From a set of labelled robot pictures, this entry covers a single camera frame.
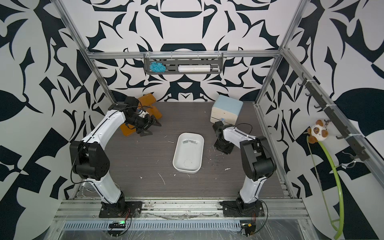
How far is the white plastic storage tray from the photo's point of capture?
864 mm

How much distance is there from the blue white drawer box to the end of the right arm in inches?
6.9

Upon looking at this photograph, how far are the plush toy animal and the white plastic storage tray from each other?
525 mm

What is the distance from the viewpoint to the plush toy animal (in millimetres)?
592

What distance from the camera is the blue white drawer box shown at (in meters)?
0.97

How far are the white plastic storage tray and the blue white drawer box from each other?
183 millimetres

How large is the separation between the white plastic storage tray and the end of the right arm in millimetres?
112

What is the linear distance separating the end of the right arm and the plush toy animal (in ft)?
1.06
